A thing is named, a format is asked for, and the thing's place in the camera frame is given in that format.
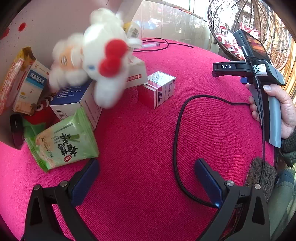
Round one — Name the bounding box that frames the white box red print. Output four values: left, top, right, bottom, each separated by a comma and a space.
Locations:
125, 56, 148, 89

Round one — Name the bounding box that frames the red white medicine box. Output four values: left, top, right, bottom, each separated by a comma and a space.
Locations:
137, 71, 176, 110

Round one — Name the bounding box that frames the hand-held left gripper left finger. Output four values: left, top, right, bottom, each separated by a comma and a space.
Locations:
24, 158, 100, 241

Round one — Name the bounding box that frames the white blue label medicine box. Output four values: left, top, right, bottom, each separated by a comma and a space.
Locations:
13, 60, 52, 116

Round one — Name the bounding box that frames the red strawberry plush toy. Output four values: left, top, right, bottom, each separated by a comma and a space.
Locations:
22, 97, 61, 137

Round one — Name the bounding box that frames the person's leg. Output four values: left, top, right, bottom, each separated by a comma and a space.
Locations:
266, 168, 296, 241

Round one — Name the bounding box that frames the wicker hanging chair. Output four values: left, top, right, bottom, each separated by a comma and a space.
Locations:
207, 0, 296, 77

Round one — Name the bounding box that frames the orange medicine box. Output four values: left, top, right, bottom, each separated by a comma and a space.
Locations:
0, 46, 36, 116

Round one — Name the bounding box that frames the grey fleece cloth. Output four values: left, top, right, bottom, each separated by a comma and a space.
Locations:
245, 157, 277, 204

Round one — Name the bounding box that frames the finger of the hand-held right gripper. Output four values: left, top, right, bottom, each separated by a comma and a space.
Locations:
212, 61, 251, 78

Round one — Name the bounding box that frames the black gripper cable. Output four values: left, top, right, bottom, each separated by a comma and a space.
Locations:
240, 45, 266, 186
173, 95, 251, 208

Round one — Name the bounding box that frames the green snack packet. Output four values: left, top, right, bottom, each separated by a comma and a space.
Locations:
24, 107, 100, 172

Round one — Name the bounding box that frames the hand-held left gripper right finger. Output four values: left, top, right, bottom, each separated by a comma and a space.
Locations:
194, 159, 271, 241

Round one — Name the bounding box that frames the person's right forearm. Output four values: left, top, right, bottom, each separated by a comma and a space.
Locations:
280, 131, 296, 167

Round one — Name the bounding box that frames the person's right hand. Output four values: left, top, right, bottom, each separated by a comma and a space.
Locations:
245, 83, 296, 139

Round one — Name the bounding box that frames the red patterned cushion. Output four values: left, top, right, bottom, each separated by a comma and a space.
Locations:
216, 22, 262, 59

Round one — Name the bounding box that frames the white plush toy red bow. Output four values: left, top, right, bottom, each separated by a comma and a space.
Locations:
83, 8, 143, 109

